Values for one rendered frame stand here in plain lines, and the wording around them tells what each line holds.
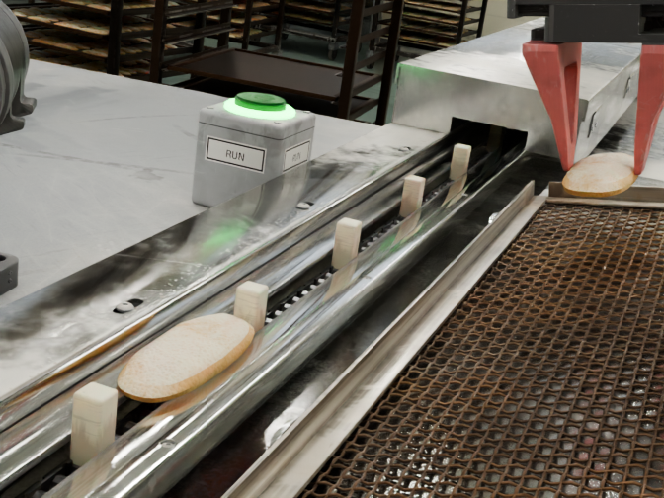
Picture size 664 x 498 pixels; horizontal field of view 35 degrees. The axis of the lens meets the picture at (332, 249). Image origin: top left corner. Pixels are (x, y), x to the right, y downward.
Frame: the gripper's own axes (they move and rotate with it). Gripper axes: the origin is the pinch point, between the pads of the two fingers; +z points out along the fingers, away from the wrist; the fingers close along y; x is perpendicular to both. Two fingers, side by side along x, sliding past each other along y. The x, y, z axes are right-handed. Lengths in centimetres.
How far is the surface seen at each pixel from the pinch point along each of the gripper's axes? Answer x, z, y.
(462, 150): -26.4, 5.1, 16.2
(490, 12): -682, 29, 194
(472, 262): 8.5, 4.4, 5.1
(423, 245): -2.2, 6.9, 11.5
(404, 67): -33.4, -1.1, 24.0
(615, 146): -69, 12, 10
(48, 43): -224, 15, 218
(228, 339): 19.2, 6.1, 13.8
